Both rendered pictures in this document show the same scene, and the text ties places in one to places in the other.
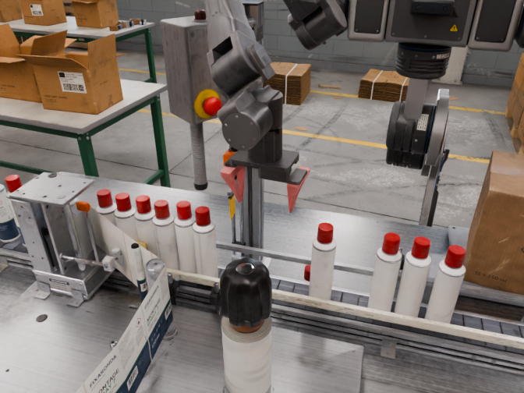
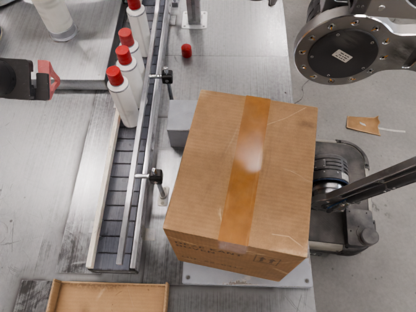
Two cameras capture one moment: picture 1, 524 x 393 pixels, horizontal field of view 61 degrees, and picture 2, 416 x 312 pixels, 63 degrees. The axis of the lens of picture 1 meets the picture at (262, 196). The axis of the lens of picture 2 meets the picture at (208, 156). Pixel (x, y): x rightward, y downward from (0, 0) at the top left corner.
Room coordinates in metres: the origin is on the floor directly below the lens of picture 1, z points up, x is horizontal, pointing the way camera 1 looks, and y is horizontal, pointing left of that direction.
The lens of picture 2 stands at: (0.78, -0.96, 1.68)
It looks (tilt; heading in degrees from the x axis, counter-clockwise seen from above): 62 degrees down; 78
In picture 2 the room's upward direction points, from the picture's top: 2 degrees counter-clockwise
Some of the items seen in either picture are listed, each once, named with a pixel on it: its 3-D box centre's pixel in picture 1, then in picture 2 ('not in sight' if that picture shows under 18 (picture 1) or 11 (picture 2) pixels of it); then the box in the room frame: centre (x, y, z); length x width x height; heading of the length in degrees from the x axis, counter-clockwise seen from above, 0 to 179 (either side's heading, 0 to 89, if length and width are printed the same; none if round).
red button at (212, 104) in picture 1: (211, 105); not in sight; (0.85, 0.10, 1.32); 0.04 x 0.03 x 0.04; 129
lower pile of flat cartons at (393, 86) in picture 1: (391, 85); not in sight; (5.04, -1.49, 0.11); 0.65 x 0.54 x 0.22; 66
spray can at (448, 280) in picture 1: (446, 288); (123, 98); (0.69, -0.38, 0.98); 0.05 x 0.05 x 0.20
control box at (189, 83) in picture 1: (213, 67); not in sight; (0.93, 0.10, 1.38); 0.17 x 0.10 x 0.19; 129
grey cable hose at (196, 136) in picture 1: (198, 149); not in sight; (0.96, 0.15, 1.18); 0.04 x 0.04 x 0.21
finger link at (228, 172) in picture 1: (246, 179); not in sight; (0.68, 0.03, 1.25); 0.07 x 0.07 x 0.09; 69
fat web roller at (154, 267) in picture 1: (161, 299); not in sight; (0.67, 0.21, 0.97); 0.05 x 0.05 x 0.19
